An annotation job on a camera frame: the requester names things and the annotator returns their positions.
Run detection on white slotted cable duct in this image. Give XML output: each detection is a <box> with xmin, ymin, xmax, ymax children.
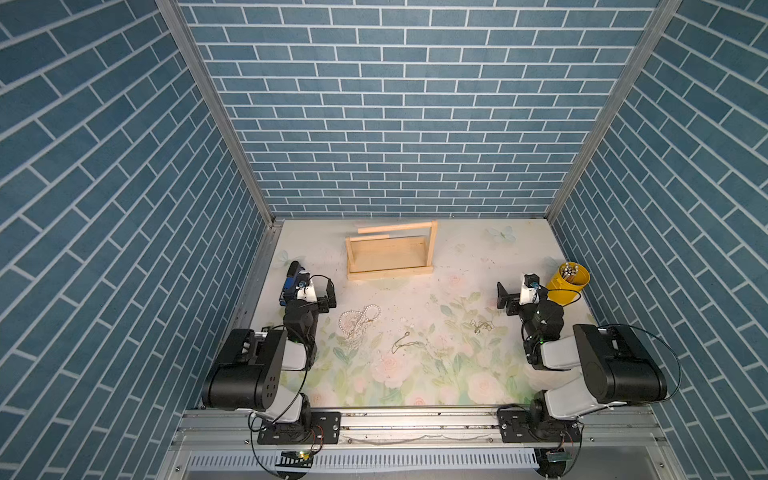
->
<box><xmin>187</xmin><ymin>448</ymin><xmax>539</xmax><ymax>474</ymax></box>

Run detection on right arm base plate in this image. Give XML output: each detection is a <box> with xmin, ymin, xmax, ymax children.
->
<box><xmin>496</xmin><ymin>408</ymin><xmax>582</xmax><ymax>444</ymax></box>

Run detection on green circuit board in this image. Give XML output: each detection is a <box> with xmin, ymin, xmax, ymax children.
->
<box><xmin>275</xmin><ymin>451</ymin><xmax>315</xmax><ymax>469</ymax></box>
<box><xmin>545</xmin><ymin>450</ymin><xmax>572</xmax><ymax>463</ymax></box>

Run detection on thin silver chain necklace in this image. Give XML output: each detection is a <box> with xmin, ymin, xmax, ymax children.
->
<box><xmin>390</xmin><ymin>331</ymin><xmax>428</xmax><ymax>355</ymax></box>

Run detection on right green circuit board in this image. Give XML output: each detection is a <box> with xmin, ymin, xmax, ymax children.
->
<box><xmin>545</xmin><ymin>450</ymin><xmax>572</xmax><ymax>463</ymax></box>

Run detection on left green circuit board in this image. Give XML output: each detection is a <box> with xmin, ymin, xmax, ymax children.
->
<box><xmin>275</xmin><ymin>451</ymin><xmax>315</xmax><ymax>469</ymax></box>

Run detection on blue stapler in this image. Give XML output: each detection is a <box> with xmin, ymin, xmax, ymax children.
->
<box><xmin>279</xmin><ymin>260</ymin><xmax>301</xmax><ymax>306</ymax></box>

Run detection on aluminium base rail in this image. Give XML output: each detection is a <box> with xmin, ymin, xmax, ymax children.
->
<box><xmin>169</xmin><ymin>406</ymin><xmax>667</xmax><ymax>451</ymax></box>

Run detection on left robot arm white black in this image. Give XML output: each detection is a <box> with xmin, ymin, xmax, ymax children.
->
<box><xmin>201</xmin><ymin>276</ymin><xmax>337</xmax><ymax>444</ymax></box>

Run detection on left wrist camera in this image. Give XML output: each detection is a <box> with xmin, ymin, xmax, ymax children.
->
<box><xmin>295</xmin><ymin>272</ymin><xmax>317</xmax><ymax>303</ymax></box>

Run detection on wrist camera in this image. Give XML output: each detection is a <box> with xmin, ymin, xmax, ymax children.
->
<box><xmin>519</xmin><ymin>273</ymin><xmax>541</xmax><ymax>305</ymax></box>
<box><xmin>295</xmin><ymin>272</ymin><xmax>317</xmax><ymax>303</ymax></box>

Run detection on yellow cup with pens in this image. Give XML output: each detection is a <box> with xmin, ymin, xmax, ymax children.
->
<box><xmin>547</xmin><ymin>262</ymin><xmax>591</xmax><ymax>306</ymax></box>

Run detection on floral table mat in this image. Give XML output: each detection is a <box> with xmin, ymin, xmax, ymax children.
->
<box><xmin>251</xmin><ymin>219</ymin><xmax>579</xmax><ymax>408</ymax></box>

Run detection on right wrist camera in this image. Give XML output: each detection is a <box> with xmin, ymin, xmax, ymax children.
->
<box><xmin>519</xmin><ymin>273</ymin><xmax>541</xmax><ymax>305</ymax></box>

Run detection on wooden jewelry display stand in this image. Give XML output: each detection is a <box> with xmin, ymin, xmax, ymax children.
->
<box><xmin>345</xmin><ymin>220</ymin><xmax>438</xmax><ymax>281</ymax></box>

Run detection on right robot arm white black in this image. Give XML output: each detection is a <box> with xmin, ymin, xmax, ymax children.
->
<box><xmin>496</xmin><ymin>274</ymin><xmax>668</xmax><ymax>442</ymax></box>

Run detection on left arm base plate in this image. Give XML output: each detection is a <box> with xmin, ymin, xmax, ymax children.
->
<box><xmin>256</xmin><ymin>410</ymin><xmax>342</xmax><ymax>445</ymax></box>

